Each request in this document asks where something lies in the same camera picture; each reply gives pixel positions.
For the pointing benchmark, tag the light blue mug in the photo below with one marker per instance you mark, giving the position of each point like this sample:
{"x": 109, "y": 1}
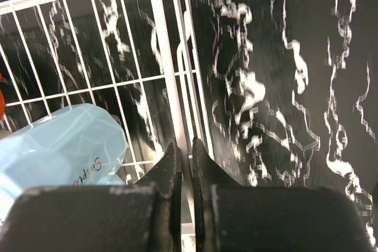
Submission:
{"x": 76, "y": 145}

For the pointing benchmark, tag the orange mug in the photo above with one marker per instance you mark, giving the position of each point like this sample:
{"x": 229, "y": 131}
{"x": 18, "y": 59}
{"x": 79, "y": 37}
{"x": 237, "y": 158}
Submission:
{"x": 2, "y": 105}

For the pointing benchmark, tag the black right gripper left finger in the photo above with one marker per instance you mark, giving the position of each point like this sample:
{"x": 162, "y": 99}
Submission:
{"x": 145, "y": 216}

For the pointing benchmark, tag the white wire dish rack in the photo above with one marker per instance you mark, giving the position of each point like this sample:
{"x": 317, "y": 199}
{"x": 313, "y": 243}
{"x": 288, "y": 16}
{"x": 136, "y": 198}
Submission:
{"x": 66, "y": 52}

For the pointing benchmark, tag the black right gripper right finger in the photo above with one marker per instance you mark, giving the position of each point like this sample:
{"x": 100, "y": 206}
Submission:
{"x": 233, "y": 217}

